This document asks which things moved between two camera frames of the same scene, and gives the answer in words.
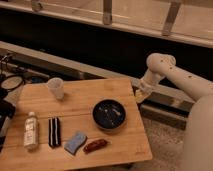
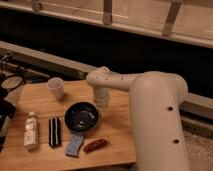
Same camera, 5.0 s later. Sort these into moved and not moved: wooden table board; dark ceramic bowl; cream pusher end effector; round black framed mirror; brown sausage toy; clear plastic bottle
Moved: dark ceramic bowl; cream pusher end effector
Not moved: clear plastic bottle; brown sausage toy; round black framed mirror; wooden table board
